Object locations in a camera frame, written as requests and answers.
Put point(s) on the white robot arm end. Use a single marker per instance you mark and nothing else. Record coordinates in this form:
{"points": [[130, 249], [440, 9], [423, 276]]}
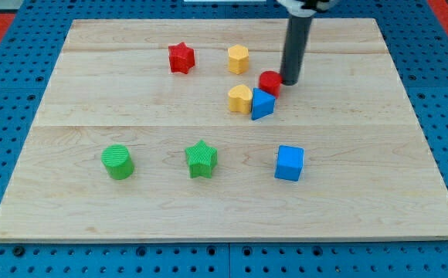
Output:
{"points": [[307, 8]]}

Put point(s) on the red star block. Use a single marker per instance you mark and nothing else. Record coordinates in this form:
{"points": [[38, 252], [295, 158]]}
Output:
{"points": [[181, 58]]}

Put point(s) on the green star block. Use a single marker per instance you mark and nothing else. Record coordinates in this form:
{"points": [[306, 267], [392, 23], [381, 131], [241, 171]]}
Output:
{"points": [[201, 159]]}

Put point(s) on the blue triangle block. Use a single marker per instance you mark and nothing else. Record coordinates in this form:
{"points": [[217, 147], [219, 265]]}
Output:
{"points": [[263, 104]]}

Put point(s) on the light wooden board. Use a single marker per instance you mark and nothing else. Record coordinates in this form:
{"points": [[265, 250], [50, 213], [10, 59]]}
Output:
{"points": [[368, 172]]}

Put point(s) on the green cylinder block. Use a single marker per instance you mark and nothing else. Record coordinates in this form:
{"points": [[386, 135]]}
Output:
{"points": [[117, 161]]}

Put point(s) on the yellow hexagon block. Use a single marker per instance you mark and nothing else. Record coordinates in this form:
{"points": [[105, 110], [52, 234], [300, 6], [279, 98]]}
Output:
{"points": [[238, 59]]}

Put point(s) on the blue cube block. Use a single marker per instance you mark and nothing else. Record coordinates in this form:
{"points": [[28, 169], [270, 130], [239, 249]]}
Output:
{"points": [[290, 162]]}

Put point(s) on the yellow heart block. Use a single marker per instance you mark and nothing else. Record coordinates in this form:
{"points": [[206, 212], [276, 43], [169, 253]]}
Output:
{"points": [[240, 99]]}

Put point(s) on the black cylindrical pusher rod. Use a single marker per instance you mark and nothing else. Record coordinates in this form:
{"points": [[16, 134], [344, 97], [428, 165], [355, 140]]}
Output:
{"points": [[298, 29]]}

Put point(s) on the red cylinder block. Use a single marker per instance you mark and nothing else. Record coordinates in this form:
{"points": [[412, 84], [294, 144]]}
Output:
{"points": [[270, 82]]}

